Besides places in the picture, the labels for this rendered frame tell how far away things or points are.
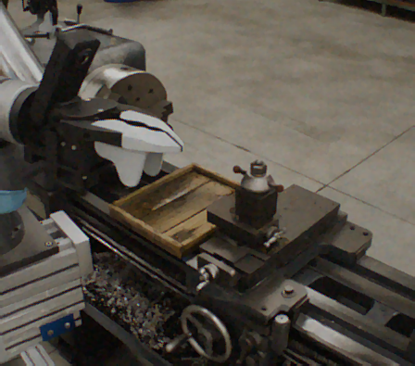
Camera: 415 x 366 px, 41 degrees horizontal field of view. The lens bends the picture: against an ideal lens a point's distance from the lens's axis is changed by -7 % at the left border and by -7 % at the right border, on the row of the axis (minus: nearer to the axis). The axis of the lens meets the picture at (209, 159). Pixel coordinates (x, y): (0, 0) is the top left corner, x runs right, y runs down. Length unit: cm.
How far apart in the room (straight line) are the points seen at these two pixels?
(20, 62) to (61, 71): 27
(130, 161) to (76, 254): 68
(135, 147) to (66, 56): 12
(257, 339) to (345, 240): 39
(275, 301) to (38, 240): 56
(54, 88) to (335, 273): 111
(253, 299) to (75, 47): 92
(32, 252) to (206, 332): 56
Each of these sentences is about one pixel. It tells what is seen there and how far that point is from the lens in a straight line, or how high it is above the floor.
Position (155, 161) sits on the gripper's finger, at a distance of 61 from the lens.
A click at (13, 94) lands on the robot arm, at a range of 68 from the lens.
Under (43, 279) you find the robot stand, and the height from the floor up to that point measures 106.
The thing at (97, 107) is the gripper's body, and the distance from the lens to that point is 63.
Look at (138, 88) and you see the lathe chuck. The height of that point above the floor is 118.
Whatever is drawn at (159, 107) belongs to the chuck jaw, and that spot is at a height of 111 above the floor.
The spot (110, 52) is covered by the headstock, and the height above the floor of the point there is 125.
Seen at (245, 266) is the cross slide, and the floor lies 96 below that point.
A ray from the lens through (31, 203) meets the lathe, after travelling 207.
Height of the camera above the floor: 183
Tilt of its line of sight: 28 degrees down
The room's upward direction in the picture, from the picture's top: straight up
